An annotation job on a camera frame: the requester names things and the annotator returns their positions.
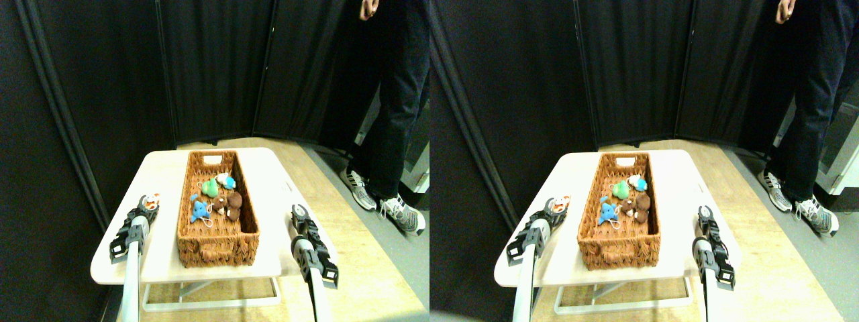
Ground low white table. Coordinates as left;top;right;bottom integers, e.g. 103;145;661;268
494;150;743;315
91;147;338;313

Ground brown wicker basket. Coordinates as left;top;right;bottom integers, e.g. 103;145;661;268
177;150;261;268
577;152;662;270

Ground grey curtain stand pole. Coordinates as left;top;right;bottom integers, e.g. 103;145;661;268
429;10;521;233
13;0;111;232

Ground white shelf unit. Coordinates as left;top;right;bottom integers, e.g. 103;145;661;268
352;87;430;195
772;87;859;195

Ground person's legs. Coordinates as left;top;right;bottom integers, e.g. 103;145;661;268
757;0;859;237
339;0;430;237

